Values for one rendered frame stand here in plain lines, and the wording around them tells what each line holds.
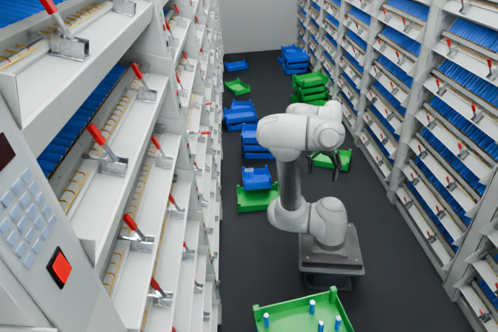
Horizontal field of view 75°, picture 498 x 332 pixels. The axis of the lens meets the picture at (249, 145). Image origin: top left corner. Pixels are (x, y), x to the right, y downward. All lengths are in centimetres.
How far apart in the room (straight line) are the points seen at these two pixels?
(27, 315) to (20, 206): 9
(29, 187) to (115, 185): 23
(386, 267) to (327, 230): 54
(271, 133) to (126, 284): 73
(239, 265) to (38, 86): 173
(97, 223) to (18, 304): 18
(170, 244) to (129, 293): 32
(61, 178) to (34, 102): 17
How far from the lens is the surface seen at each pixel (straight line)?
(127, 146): 62
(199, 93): 171
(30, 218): 33
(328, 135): 112
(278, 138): 117
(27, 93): 39
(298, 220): 161
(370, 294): 196
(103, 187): 54
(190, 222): 123
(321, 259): 174
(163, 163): 86
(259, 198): 236
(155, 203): 77
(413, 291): 204
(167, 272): 88
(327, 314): 131
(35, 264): 34
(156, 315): 82
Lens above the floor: 162
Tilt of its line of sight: 34 degrees down
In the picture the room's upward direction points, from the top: 4 degrees counter-clockwise
